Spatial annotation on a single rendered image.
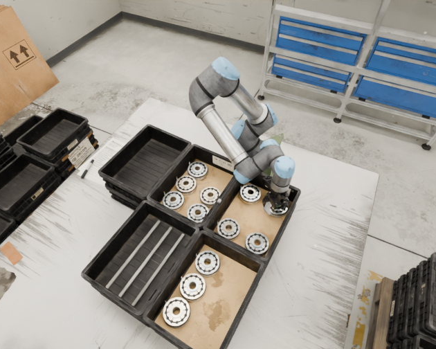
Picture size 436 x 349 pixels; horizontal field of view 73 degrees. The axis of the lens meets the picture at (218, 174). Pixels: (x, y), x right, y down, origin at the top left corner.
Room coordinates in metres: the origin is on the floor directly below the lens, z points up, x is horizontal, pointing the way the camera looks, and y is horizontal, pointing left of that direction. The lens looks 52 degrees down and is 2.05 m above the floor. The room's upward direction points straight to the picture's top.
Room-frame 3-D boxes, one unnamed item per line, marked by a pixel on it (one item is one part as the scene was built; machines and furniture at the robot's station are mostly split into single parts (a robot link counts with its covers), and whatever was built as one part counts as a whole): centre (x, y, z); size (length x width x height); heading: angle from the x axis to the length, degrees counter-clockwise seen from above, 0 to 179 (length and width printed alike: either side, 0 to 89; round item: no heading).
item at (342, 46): (2.45, -0.86, 0.60); 0.72 x 0.03 x 0.56; 63
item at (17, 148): (1.72, 1.52, 0.26); 0.40 x 0.30 x 0.23; 153
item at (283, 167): (0.71, -0.25, 1.15); 0.09 x 0.08 x 0.11; 17
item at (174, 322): (0.27, 0.16, 0.86); 0.10 x 0.10 x 0.01
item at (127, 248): (0.49, 0.30, 0.87); 0.40 x 0.30 x 0.11; 150
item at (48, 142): (1.54, 1.17, 0.37); 0.40 x 0.30 x 0.45; 153
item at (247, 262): (0.33, 0.04, 0.87); 0.40 x 0.30 x 0.11; 150
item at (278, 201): (0.70, -0.26, 0.99); 0.09 x 0.08 x 0.12; 18
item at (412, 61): (2.09, -1.57, 0.60); 0.72 x 0.03 x 0.56; 63
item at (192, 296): (0.37, 0.10, 0.86); 0.10 x 0.10 x 0.01
